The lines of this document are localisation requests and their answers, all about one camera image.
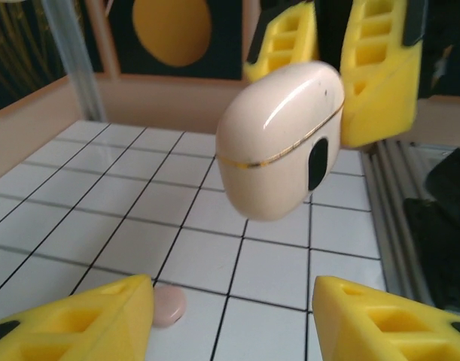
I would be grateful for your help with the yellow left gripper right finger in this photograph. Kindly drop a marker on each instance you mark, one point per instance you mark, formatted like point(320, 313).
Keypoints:
point(384, 327)

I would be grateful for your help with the aluminium frame post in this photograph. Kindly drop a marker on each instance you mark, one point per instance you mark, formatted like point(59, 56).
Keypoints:
point(77, 60)

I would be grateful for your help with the cream earbud case gold trim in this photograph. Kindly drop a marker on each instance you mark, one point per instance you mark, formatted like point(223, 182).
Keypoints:
point(275, 150)

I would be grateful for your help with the pink oval earbud case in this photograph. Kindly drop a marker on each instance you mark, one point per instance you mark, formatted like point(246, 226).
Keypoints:
point(168, 306)

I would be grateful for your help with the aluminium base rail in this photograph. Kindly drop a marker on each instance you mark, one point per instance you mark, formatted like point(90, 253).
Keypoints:
point(387, 176)

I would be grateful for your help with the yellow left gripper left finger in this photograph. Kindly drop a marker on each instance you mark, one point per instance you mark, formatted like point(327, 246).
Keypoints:
point(83, 323)

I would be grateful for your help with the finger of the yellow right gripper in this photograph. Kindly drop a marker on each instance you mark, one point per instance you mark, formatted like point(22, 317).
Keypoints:
point(290, 41)
point(380, 86)

